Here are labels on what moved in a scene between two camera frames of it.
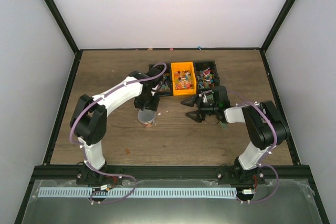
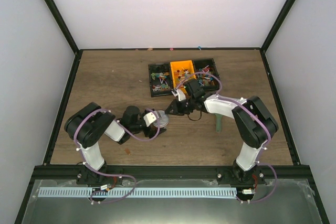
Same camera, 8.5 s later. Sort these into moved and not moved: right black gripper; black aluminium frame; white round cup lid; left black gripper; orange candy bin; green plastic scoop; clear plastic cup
Moved: green plastic scoop; right black gripper; left black gripper; clear plastic cup; white round cup lid
Not moved: orange candy bin; black aluminium frame
